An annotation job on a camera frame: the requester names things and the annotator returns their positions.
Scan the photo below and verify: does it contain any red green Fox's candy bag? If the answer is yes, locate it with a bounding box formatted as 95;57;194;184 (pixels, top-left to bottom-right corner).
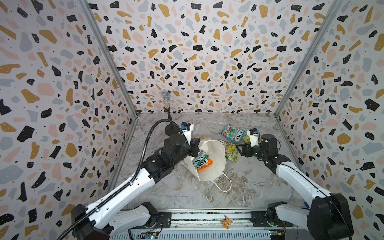
221;124;246;144

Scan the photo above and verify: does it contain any white paper bag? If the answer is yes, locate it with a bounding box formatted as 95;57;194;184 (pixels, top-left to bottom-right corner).
182;137;232;193

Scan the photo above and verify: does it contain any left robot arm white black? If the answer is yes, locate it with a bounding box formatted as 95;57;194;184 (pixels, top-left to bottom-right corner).
70;134;201;240

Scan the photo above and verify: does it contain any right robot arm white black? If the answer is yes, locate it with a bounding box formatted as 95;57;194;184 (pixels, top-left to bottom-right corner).
236;134;354;240

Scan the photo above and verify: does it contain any orange Fox's candy bag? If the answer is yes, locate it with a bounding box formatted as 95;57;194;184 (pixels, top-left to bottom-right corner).
196;158;214;172

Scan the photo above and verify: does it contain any microphone on black stand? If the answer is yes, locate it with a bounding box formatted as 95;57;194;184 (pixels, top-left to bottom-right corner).
162;91;178;136

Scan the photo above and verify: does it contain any orange plastic clip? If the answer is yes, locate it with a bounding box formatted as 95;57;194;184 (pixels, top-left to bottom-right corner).
221;215;233;230

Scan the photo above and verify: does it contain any right circuit board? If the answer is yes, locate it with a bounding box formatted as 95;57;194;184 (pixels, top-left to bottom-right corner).
269;230;286;240

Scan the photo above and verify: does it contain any circuit board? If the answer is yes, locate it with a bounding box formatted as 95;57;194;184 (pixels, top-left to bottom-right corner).
138;232;159;240
269;230;286;240

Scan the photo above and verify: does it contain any left circuit board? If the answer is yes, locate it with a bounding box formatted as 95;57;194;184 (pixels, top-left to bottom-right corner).
138;232;159;240

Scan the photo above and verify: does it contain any black corrugated cable conduit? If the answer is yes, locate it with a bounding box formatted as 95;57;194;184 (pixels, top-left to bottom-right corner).
56;119;182;240

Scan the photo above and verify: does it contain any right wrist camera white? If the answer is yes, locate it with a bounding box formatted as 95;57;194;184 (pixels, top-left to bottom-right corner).
247;128;260;147

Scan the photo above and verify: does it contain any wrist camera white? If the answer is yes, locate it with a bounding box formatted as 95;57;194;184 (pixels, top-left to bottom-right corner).
247;128;260;147
181;122;194;145

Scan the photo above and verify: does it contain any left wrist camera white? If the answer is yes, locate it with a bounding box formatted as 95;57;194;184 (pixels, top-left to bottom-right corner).
181;122;194;145

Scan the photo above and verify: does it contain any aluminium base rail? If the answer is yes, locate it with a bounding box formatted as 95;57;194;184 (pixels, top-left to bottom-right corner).
112;209;313;240

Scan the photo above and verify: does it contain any right aluminium corner post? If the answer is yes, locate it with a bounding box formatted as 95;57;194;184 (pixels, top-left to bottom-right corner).
274;1;344;119

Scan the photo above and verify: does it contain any aluminium corner post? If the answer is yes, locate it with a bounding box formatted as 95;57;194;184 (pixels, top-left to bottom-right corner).
274;1;344;119
79;1;138;119

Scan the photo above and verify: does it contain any left aluminium corner post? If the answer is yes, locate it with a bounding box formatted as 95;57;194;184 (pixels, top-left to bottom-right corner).
79;1;138;119

